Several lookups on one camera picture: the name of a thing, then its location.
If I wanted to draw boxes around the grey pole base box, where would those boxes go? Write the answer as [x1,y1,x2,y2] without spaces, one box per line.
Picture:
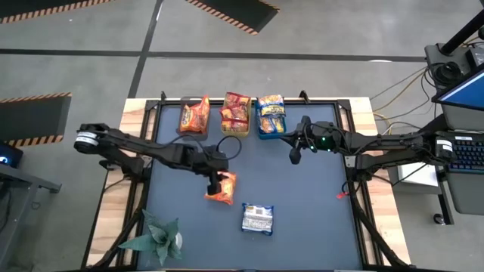
[423,42,476,76]

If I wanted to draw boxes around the black metal table frame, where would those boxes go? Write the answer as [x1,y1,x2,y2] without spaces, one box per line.
[81,90,413,272]

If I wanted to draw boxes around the black backlit keyboard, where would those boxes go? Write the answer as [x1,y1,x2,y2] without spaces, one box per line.
[448,134,484,175]

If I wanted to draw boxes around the black device with blue light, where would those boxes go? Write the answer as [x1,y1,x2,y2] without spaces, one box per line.
[0,141,24,169]

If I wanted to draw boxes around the grey translucent plastic bin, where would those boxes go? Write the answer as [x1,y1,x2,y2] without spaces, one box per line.
[175,96,209,141]

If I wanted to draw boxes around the orange chicken ramen pack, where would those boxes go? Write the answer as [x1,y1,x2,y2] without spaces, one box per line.
[188,94,211,133]
[178,104,201,134]
[203,170,237,206]

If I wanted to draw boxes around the white paper sheet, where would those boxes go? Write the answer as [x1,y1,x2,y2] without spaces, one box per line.
[396,162,439,188]

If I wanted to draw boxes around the black hazard-striped floor mat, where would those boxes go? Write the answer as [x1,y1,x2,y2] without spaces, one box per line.
[0,91,73,148]
[184,0,281,37]

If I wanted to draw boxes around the blue ramen pack white back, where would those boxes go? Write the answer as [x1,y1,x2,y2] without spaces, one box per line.
[240,202,275,236]

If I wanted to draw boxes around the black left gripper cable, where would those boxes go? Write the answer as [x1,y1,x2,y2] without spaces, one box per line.
[211,134,243,162]

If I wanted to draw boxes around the green plant in white pot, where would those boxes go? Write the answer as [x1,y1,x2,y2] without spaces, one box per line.
[117,209,183,271]

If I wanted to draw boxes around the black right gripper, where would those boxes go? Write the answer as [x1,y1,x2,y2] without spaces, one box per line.
[279,115,343,165]

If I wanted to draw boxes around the coiled black cable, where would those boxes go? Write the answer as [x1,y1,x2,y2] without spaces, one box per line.
[430,60,465,88]

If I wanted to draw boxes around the orange floor cable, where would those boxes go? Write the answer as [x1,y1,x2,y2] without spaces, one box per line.
[370,70,430,114]

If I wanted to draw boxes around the blue plastic bin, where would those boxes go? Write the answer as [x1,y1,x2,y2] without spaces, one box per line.
[255,96,287,141]

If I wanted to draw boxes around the computer monitor blue screen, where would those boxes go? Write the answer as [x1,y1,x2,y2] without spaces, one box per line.
[431,69,484,113]

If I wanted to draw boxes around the grey side desk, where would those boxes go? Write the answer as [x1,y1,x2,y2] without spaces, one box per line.
[0,162,62,272]

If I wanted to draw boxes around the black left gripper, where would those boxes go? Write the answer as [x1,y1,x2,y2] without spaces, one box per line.
[172,142,231,196]

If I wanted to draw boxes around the black pole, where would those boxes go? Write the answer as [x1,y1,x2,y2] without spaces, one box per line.
[439,8,484,57]

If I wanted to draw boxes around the grey computer cart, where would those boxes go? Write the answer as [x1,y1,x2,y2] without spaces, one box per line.
[387,101,484,227]

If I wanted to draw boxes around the yellow plastic bin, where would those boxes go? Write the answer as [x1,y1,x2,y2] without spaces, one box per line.
[219,96,253,138]

